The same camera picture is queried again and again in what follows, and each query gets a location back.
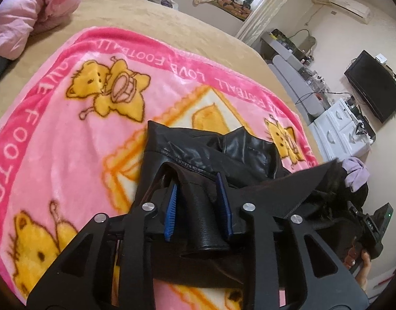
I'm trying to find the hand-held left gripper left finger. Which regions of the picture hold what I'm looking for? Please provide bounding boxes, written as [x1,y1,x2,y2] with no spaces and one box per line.
[26,165,185,310]

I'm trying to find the person's right hand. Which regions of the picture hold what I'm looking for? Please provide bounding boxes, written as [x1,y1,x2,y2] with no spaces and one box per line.
[344,247,372,293]

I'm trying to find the arched desk mirror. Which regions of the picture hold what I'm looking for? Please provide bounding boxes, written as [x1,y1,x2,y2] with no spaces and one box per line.
[296,29,316,55]

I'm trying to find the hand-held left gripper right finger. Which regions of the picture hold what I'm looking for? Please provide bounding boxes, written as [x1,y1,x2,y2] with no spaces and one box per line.
[215,172,370,310]

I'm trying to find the white air conditioner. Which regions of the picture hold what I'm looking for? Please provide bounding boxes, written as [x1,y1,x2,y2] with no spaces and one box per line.
[329,0,372,25]

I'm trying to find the pink quilt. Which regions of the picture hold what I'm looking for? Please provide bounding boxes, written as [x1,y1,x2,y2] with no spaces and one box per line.
[0,0,92,60]

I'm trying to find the clothes on window sill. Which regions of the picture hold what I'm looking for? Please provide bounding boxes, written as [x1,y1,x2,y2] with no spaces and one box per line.
[172,0,253,20]

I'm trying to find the light purple cloth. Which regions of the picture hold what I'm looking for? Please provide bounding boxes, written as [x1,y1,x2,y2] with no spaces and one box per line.
[342,157,370,192]

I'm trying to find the white dresser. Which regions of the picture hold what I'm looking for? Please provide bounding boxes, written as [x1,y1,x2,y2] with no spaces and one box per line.
[309,98,376,162]

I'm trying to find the black leather jacket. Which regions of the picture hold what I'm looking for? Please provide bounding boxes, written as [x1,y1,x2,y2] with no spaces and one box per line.
[133,120,370,289]

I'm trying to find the grey desk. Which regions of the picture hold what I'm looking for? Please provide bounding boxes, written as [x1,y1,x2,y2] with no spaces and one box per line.
[259,32,329,120]

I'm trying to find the pink printed blanket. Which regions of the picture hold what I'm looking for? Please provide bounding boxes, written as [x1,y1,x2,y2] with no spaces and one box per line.
[0,27,319,309]

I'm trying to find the clutter of small desk items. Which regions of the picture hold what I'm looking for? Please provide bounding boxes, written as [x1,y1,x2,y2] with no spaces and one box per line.
[271,29,329,104]

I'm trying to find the black wall television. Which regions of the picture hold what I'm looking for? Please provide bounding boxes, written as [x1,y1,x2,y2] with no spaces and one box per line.
[344,50,396,124]

